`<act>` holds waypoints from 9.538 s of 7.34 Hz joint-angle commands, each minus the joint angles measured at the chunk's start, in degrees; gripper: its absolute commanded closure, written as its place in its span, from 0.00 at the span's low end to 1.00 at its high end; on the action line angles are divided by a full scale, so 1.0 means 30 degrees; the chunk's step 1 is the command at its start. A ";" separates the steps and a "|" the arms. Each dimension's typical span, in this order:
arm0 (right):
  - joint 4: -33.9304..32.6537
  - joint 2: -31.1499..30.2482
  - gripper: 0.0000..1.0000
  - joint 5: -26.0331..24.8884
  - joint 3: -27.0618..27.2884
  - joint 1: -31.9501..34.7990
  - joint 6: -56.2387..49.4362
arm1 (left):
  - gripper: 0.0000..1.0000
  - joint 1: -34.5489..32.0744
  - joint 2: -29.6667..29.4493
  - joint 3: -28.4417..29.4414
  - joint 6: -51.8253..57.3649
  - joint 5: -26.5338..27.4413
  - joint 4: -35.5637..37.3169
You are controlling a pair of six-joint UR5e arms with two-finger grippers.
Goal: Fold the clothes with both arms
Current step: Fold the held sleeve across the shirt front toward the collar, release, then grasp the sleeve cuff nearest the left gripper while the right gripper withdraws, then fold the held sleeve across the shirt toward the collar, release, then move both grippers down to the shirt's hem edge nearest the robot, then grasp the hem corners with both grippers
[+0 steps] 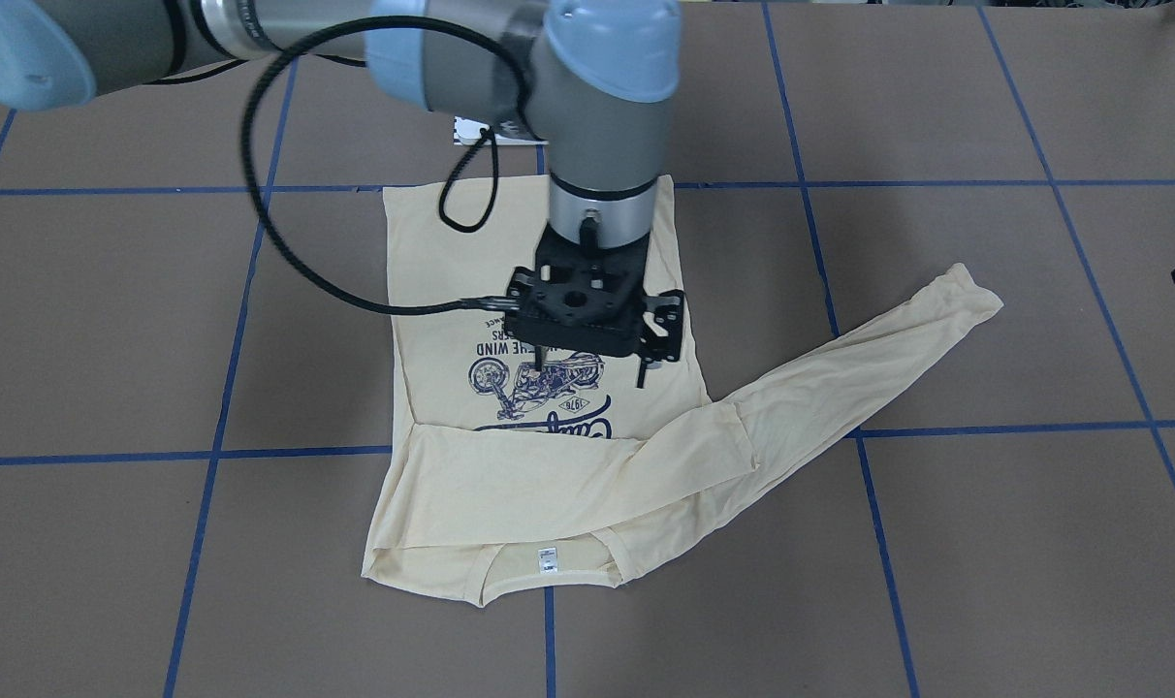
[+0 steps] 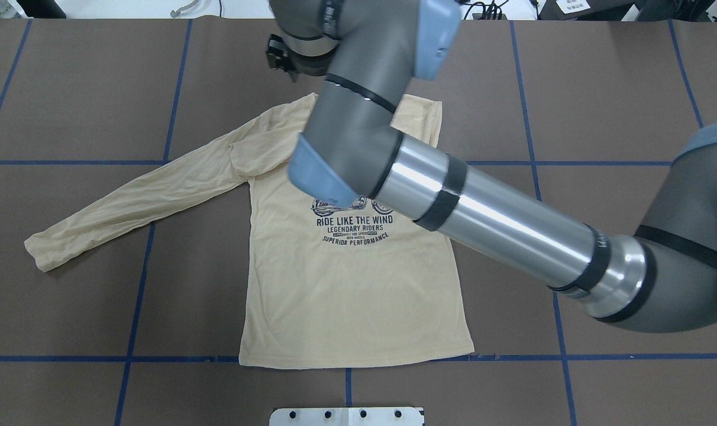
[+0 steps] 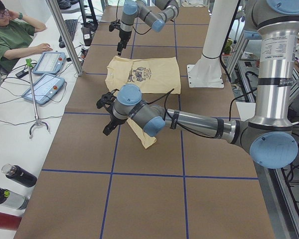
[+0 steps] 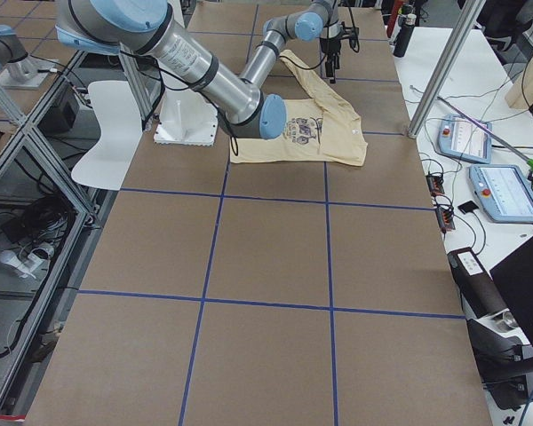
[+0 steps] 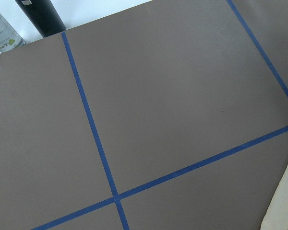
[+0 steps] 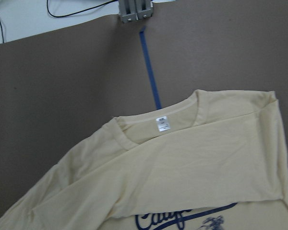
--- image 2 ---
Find cream long-sleeve graphic shirt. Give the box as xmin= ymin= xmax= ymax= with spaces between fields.
xmin=25 ymin=93 xmax=474 ymax=370

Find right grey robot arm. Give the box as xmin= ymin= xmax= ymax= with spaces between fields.
xmin=269 ymin=1 xmax=717 ymax=333

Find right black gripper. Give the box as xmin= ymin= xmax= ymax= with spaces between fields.
xmin=266 ymin=33 xmax=336 ymax=82

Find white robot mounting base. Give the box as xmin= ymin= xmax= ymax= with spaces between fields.
xmin=269 ymin=406 xmax=426 ymax=425

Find black cables behind table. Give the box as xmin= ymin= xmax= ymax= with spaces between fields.
xmin=462 ymin=0 xmax=510 ymax=21

